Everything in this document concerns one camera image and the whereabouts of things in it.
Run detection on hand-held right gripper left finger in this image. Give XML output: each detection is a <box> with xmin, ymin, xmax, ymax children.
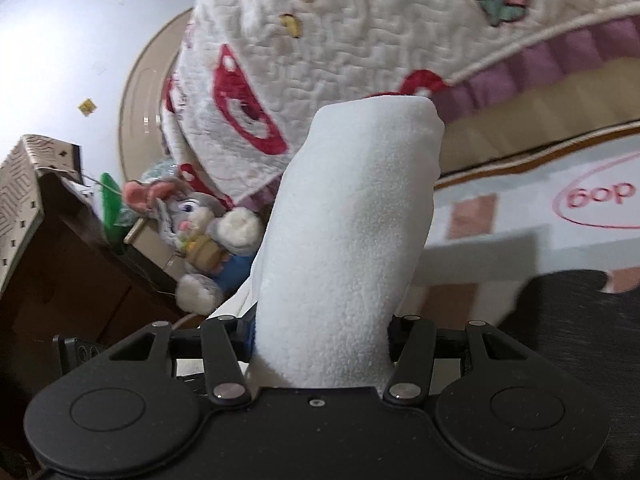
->
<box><xmin>109</xmin><ymin>315</ymin><xmax>258</xmax><ymax>407</ymax></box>

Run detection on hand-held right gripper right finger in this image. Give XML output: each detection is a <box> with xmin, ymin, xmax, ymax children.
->
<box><xmin>384</xmin><ymin>314</ymin><xmax>526</xmax><ymax>407</ymax></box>

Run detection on cream fleece garment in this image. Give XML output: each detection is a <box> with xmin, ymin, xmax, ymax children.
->
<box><xmin>210</xmin><ymin>95</ymin><xmax>446</xmax><ymax>397</ymax></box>

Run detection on dark wooden cabinet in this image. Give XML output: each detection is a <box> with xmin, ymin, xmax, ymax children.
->
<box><xmin>0</xmin><ymin>175</ymin><xmax>187</xmax><ymax>480</ymax></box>

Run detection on grey plush rabbit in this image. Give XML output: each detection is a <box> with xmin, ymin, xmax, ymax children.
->
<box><xmin>122</xmin><ymin>177</ymin><xmax>267</xmax><ymax>314</ymax></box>

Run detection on beige bedside drawer unit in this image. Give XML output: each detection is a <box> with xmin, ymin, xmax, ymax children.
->
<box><xmin>122</xmin><ymin>219</ymin><xmax>192</xmax><ymax>287</ymax></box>

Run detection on green plastic bag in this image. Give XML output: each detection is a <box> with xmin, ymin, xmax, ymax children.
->
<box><xmin>99</xmin><ymin>172</ymin><xmax>127</xmax><ymax>242</ymax></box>

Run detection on checkered printed rug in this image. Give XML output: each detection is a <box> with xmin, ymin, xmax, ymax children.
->
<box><xmin>207</xmin><ymin>132</ymin><xmax>640</xmax><ymax>480</ymax></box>

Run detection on patterned cabinet cover cloth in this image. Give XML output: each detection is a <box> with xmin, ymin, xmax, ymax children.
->
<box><xmin>0</xmin><ymin>133</ymin><xmax>84</xmax><ymax>292</ymax></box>

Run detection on clear plastic bag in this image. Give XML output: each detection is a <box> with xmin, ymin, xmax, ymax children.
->
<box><xmin>139</xmin><ymin>159</ymin><xmax>182</xmax><ymax>187</ymax></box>

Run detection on quilted bedspread red bears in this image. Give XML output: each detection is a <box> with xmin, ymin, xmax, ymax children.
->
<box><xmin>119</xmin><ymin>7</ymin><xmax>640</xmax><ymax>182</ymax></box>

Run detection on quilted bear print bedspread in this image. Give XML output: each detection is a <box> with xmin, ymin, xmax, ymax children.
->
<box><xmin>160</xmin><ymin>0</ymin><xmax>640</xmax><ymax>211</ymax></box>

